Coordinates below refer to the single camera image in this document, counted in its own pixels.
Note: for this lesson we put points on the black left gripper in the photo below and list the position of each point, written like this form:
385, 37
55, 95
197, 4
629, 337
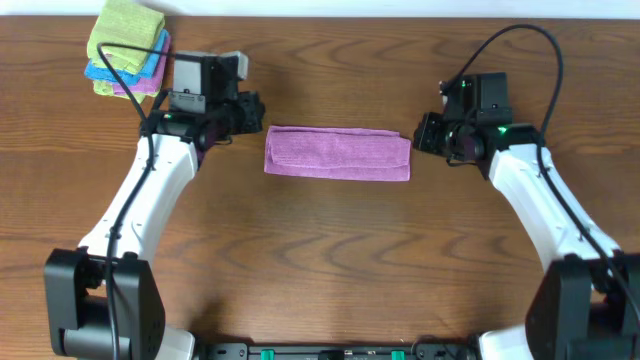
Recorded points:
251, 113

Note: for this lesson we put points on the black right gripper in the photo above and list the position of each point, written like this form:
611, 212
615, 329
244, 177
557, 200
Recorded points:
426, 133

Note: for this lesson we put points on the purple microfiber cloth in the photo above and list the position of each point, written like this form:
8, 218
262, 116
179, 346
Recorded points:
356, 154

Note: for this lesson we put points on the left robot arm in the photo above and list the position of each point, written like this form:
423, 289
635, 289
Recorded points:
102, 298

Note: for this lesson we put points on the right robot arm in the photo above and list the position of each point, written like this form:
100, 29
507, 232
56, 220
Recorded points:
581, 309

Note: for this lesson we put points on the purple folded cloth in stack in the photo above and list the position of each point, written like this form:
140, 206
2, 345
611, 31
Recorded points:
150, 80

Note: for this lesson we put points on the blue folded cloth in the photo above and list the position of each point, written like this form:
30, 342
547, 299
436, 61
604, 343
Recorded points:
93, 72

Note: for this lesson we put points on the green folded cloth at bottom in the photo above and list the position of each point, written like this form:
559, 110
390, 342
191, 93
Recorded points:
109, 89

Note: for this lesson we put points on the green folded cloth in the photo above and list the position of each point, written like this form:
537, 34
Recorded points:
128, 23
109, 89

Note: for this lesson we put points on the green folded cloth on top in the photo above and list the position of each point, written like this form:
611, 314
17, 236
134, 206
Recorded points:
128, 23

